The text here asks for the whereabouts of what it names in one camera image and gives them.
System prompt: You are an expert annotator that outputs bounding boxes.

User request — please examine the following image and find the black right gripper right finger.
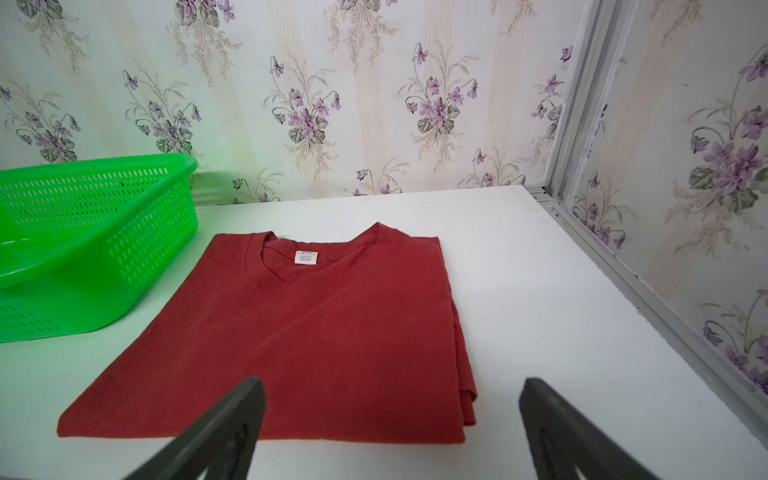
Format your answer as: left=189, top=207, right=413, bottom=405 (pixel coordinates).
left=519, top=378, right=656, bottom=479

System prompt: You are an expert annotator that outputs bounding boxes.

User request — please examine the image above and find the green plastic basket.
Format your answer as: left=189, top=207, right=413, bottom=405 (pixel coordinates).
left=1, top=154, right=198, bottom=343

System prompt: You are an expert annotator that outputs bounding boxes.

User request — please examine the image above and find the dark red t-shirt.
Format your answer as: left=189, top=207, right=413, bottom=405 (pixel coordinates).
left=57, top=223, right=478, bottom=444

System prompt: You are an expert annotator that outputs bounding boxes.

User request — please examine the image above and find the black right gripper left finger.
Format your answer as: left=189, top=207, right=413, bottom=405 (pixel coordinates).
left=127, top=377, right=267, bottom=480

